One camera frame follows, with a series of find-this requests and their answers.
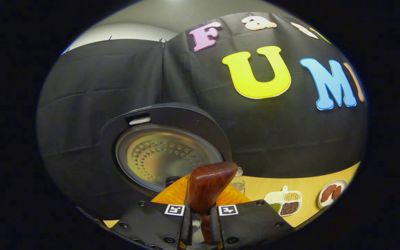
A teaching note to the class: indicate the brown wooden spoon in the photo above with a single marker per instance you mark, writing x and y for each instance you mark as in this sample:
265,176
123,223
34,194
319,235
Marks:
207,184

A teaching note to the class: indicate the round white plate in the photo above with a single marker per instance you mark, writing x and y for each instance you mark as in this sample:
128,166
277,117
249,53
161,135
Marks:
344,184

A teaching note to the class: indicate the black backdrop cloth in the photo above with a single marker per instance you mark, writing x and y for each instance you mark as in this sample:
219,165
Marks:
99,76

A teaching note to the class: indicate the white divided bean dish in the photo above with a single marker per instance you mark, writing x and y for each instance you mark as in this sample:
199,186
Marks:
285,203

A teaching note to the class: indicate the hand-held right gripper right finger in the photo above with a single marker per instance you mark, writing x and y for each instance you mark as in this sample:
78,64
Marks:
250,224

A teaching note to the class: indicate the small glass bottle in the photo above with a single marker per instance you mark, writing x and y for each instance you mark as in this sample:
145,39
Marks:
239,182

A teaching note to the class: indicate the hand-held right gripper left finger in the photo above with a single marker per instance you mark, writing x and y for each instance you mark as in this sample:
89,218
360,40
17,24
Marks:
151,224

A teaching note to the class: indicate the red meat piece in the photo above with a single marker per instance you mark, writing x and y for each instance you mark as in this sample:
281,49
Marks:
327,192
337,192

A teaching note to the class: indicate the black and silver rice cooker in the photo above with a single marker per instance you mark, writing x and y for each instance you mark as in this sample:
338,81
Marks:
165,156

